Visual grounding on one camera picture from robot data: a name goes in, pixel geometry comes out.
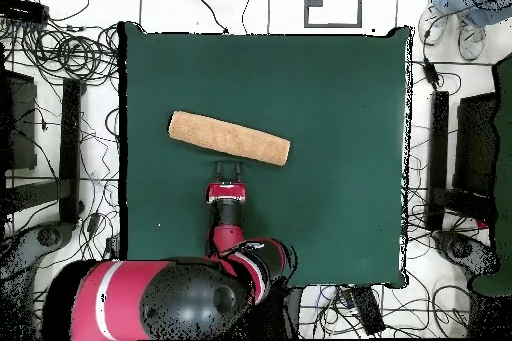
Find tan terry towel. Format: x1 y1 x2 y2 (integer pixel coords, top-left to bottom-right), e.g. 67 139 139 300
167 110 292 167

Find dark green table cloth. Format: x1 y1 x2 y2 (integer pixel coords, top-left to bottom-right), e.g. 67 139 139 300
118 21 413 295

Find black power strip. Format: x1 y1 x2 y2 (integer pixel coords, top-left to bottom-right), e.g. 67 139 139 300
339 285 387 337
105 236 122 260
0 0 50 25

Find black power adapter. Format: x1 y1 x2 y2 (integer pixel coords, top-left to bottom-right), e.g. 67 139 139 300
86 212 102 236
421 58 441 90

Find dark grey stand base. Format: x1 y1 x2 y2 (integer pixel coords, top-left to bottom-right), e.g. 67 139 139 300
0 221 75 290
433 229 501 278

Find black box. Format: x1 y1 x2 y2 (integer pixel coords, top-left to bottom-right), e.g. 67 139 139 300
0 68 38 171
453 92 499 198

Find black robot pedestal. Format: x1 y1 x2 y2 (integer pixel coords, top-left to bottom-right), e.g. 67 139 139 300
255 286 303 340

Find black stand leg frame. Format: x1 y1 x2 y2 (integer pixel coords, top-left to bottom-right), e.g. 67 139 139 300
0 77 85 225
424 90 499 232

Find black cable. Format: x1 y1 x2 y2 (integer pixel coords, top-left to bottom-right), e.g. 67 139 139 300
184 0 230 35

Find coiled black cables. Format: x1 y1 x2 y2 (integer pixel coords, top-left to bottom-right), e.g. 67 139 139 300
19 22 121 82

